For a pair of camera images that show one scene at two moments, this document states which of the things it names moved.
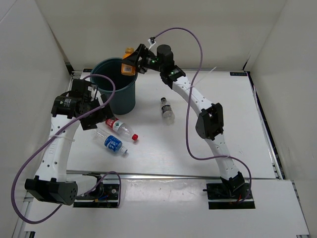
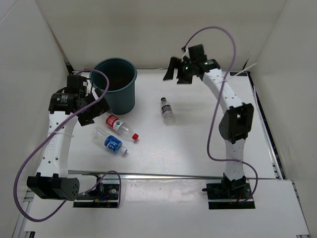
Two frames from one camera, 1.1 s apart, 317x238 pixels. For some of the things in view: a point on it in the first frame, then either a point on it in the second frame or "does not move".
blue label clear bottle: [109, 142] does not move
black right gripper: [132, 59] to [176, 63]
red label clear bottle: [124, 131] does not move
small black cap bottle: [168, 115] does not move
